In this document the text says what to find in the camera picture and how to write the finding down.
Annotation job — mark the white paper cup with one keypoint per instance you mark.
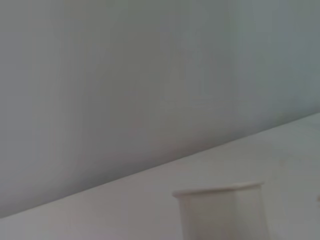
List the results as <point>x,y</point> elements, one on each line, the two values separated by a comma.
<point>220,215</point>

